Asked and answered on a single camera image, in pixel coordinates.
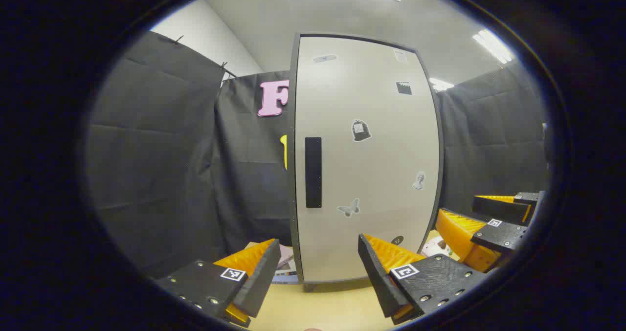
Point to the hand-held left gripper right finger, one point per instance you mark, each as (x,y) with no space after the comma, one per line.
(376,277)

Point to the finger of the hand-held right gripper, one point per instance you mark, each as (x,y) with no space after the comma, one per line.
(499,209)
(503,237)

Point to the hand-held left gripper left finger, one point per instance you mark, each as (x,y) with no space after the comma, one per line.
(264,277)

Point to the dark grey cabinet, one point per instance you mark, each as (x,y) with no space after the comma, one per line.
(292,199)

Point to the blue book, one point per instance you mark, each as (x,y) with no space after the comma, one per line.
(287,280)

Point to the white book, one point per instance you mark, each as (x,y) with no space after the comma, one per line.
(287,272)

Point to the pink cover book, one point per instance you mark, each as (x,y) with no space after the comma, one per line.
(284,256)

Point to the small ceiling light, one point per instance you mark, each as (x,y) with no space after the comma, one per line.
(441,84)

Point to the black backdrop cloth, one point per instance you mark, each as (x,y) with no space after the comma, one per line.
(171,150)

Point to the long ceiling light strip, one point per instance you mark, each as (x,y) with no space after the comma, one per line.
(493,46)

